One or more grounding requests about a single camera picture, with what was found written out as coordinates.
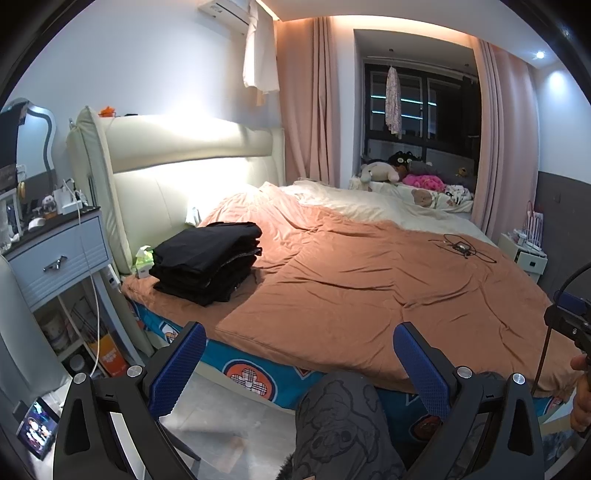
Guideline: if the person's right hand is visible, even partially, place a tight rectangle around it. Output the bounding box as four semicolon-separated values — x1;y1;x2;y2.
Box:
570;355;591;432

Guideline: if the cream padded headboard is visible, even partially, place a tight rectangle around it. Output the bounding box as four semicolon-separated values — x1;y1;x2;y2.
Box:
67;106;286;278

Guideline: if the orange cardboard box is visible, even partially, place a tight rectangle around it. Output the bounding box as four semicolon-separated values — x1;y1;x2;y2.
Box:
88;332;130;377

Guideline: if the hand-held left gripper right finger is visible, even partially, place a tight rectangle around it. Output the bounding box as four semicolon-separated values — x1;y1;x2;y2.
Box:
393;323;546;480

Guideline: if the white bedside cabinet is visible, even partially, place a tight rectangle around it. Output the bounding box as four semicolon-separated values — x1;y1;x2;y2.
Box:
498;231;549;282

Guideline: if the white black spotted plush toy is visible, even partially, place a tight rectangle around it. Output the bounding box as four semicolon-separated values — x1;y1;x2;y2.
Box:
444;184;475;206

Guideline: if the white plastic jar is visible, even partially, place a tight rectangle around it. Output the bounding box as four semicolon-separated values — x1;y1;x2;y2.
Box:
41;310;70;354

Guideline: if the pile of folded black clothes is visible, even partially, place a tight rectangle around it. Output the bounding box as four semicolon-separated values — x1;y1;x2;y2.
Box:
148;222;263;306

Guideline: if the white charging cable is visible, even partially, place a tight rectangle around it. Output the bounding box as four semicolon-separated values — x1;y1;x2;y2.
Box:
69;180;116;377

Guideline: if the person's leg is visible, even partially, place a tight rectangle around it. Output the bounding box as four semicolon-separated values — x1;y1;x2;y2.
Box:
272;371;407;480

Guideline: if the white power adapter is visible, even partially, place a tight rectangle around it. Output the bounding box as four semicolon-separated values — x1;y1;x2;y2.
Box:
52;178;88;215

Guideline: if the pink plush toy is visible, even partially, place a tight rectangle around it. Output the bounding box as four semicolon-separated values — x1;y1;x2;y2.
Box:
401;173;446;191

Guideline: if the tablet with lit screen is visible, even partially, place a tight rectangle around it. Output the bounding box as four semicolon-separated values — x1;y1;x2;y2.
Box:
16;397;61;461

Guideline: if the green tissue pack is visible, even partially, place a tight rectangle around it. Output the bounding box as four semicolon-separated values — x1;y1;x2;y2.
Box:
130;246;155;278

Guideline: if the white air conditioner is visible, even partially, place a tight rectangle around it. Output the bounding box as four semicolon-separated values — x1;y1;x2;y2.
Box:
198;0;252;24

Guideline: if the black cable with device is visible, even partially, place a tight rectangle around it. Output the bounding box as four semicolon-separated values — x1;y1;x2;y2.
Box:
428;233;498;265

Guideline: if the white hanging garment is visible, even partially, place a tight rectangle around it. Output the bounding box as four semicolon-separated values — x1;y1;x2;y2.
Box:
242;0;281;95

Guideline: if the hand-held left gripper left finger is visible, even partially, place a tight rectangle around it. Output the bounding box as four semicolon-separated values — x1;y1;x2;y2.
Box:
52;322;208;480

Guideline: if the cream printed quilt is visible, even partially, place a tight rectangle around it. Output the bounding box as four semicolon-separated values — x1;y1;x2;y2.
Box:
259;180;495;245

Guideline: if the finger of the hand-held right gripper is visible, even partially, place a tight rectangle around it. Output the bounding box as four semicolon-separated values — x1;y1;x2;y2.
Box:
544;292;591;331

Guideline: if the beige plush toy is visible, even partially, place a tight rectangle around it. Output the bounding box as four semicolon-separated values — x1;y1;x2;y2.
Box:
360;161;402;190

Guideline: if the floral hanging garment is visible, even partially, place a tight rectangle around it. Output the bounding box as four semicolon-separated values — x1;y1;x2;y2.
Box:
384;66;403;136

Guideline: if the silver framed mirror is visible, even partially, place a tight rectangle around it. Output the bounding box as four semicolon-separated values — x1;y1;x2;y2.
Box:
0;98;57;185

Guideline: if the orange blanket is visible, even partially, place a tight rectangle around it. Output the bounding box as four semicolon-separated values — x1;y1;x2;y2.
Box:
121;191;583;398

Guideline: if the dark window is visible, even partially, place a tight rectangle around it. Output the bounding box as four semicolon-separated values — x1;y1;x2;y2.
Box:
365;62;478;162

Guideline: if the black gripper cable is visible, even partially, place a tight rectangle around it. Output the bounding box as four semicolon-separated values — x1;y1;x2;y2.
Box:
531;263;591;398

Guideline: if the blue white nightstand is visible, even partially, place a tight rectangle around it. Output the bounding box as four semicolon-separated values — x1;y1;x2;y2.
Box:
4;208;144;370

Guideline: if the pink curtain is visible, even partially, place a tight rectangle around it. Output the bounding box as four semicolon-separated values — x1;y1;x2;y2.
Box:
276;17;356;188
471;37;541;232

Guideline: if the blue printed bed sheet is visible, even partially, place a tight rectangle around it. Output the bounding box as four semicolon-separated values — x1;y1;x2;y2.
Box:
127;295;573;444

